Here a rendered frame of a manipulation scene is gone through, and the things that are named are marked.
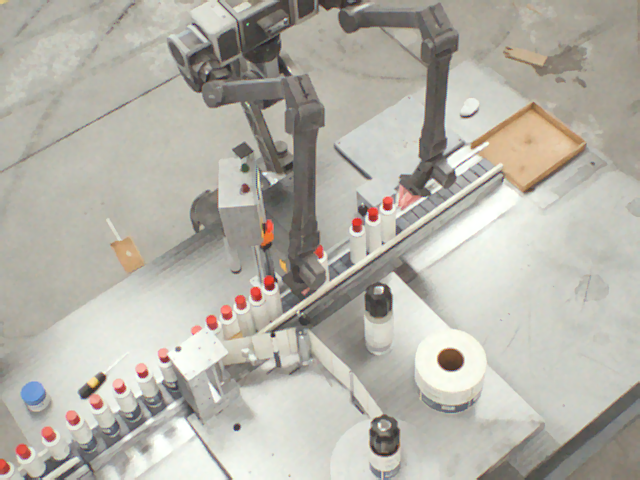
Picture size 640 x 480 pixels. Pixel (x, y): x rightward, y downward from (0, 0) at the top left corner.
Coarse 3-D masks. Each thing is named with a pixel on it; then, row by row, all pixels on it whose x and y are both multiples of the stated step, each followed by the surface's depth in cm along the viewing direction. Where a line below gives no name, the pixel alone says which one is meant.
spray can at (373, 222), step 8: (376, 208) 299; (368, 216) 300; (376, 216) 298; (368, 224) 301; (376, 224) 301; (368, 232) 304; (376, 232) 304; (368, 240) 308; (376, 240) 307; (368, 248) 312; (376, 248) 311
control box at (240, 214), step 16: (224, 160) 263; (224, 176) 260; (240, 176) 259; (224, 192) 257; (256, 192) 258; (224, 208) 254; (240, 208) 254; (256, 208) 256; (224, 224) 260; (240, 224) 260; (256, 224) 261; (240, 240) 266; (256, 240) 267
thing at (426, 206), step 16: (464, 176) 330; (480, 176) 330; (448, 192) 326; (416, 208) 323; (432, 208) 323; (448, 208) 323; (400, 224) 320; (400, 240) 316; (336, 272) 311; (336, 288) 309; (288, 304) 305; (288, 320) 301; (160, 384) 291; (144, 400) 288; (144, 416) 285; (96, 432) 283; (128, 432) 283; (80, 448) 281
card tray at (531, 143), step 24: (504, 120) 345; (528, 120) 349; (552, 120) 346; (480, 144) 344; (504, 144) 343; (528, 144) 342; (552, 144) 341; (576, 144) 341; (504, 168) 337; (528, 168) 336; (552, 168) 333
